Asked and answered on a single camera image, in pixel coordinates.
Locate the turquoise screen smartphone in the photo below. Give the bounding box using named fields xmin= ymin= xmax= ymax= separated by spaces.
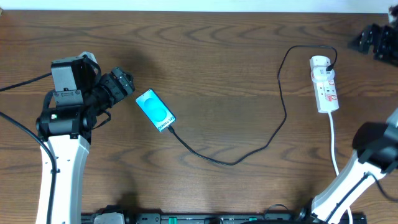
xmin=136 ymin=89 xmax=176 ymax=132

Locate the black charging cable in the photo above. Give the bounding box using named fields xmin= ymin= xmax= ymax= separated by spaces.
xmin=167 ymin=44 xmax=338 ymax=167

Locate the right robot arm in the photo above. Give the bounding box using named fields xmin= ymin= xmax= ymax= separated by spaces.
xmin=297 ymin=22 xmax=397 ymax=223

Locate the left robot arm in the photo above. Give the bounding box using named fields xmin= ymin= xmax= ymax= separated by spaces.
xmin=36 ymin=52 xmax=135 ymax=223

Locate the white USB charger plug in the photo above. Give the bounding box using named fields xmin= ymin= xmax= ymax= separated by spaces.
xmin=310 ymin=55 xmax=335 ymax=83

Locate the white power strip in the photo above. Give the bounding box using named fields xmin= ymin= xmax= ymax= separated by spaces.
xmin=311 ymin=72 xmax=339 ymax=114

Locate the white power strip cord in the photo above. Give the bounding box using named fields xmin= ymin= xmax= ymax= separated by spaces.
xmin=327 ymin=112 xmax=354 ymax=224

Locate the black left camera cable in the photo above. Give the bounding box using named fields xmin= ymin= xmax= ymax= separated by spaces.
xmin=0 ymin=72 xmax=60 ymax=224

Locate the black camera cable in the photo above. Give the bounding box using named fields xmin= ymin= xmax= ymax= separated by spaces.
xmin=0 ymin=72 xmax=60 ymax=224
xmin=323 ymin=172 xmax=398 ymax=223

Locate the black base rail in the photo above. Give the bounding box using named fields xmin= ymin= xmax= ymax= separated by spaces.
xmin=80 ymin=203 xmax=368 ymax=224

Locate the black right camera cable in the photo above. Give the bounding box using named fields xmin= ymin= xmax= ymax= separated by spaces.
xmin=323 ymin=172 xmax=398 ymax=223

